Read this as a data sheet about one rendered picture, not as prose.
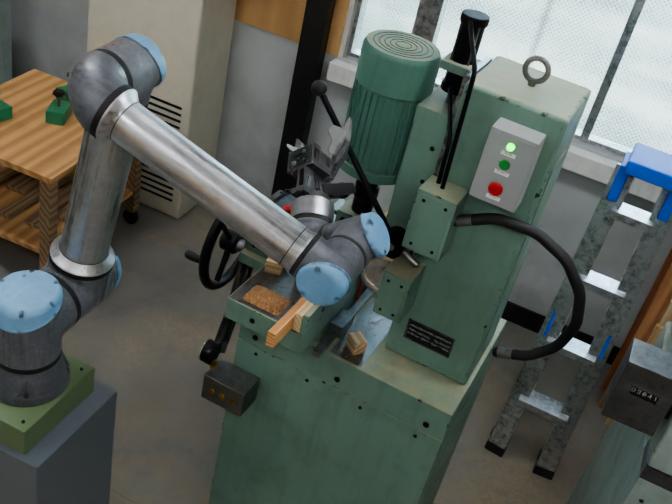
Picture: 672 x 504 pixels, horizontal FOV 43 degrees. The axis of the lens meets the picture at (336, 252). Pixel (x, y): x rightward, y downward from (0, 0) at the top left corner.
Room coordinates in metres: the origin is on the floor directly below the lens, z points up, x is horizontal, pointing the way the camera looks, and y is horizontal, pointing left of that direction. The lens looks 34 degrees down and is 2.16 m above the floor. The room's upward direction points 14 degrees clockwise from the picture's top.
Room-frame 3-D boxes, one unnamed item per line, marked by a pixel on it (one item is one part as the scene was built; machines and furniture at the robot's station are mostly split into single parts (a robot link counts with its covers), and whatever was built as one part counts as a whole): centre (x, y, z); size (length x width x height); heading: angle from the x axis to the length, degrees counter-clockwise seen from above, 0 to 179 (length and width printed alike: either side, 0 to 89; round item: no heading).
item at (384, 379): (1.75, -0.15, 0.76); 0.57 x 0.45 x 0.09; 71
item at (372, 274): (1.63, -0.12, 1.02); 0.12 x 0.03 x 0.12; 71
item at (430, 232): (1.58, -0.19, 1.23); 0.09 x 0.08 x 0.15; 71
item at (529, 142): (1.55, -0.29, 1.40); 0.10 x 0.06 x 0.16; 71
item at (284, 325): (1.73, -0.01, 0.92); 0.66 x 0.02 x 0.04; 161
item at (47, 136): (2.79, 1.20, 0.32); 0.66 x 0.57 x 0.64; 166
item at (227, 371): (1.59, 0.18, 0.58); 0.12 x 0.08 x 0.08; 71
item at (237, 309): (1.82, 0.07, 0.87); 0.61 x 0.30 x 0.06; 161
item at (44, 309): (1.42, 0.64, 0.82); 0.17 x 0.15 x 0.18; 165
